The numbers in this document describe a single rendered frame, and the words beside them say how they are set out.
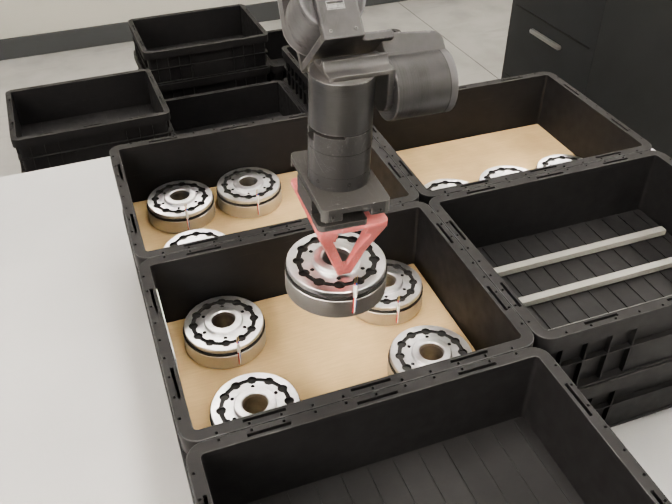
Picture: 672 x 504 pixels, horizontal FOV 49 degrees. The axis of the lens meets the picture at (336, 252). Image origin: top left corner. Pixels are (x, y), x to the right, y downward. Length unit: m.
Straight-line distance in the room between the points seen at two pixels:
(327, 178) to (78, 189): 0.96
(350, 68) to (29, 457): 0.69
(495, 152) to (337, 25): 0.79
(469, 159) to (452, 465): 0.65
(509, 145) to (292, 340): 0.62
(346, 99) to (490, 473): 0.44
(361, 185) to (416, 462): 0.33
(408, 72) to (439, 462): 0.43
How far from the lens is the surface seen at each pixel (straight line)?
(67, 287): 1.32
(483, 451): 0.87
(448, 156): 1.34
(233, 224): 1.17
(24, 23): 4.02
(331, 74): 0.62
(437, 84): 0.65
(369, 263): 0.74
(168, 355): 0.83
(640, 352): 0.99
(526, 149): 1.39
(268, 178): 1.21
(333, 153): 0.64
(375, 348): 0.96
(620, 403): 1.06
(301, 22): 0.64
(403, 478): 0.84
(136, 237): 1.00
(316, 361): 0.94
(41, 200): 1.55
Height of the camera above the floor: 1.52
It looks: 39 degrees down
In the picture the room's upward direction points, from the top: straight up
